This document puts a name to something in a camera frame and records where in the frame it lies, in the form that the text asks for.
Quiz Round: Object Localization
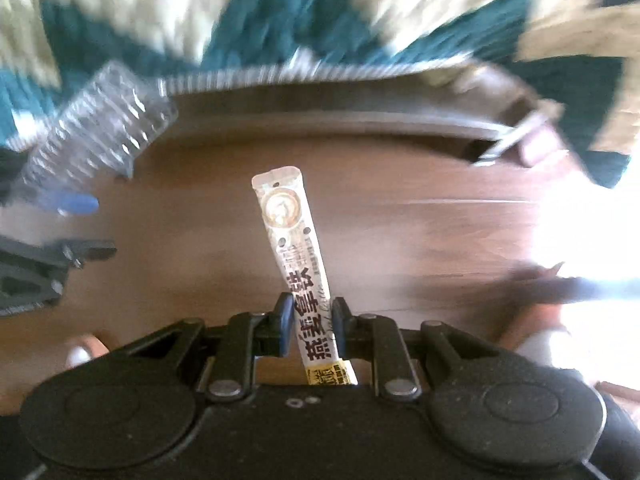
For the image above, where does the dark wooden bed frame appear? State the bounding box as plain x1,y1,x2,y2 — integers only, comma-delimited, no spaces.
166,63,564,165

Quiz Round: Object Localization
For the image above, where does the white coffee stick sachet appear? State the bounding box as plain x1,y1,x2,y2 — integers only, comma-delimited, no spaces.
252,166,358,386

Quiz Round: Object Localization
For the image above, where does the clear plastic bottle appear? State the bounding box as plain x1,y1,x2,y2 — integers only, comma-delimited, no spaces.
13,61,178,197

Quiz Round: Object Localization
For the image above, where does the teal cream knitted blanket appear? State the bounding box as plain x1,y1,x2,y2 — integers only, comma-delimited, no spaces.
1,0,639,188

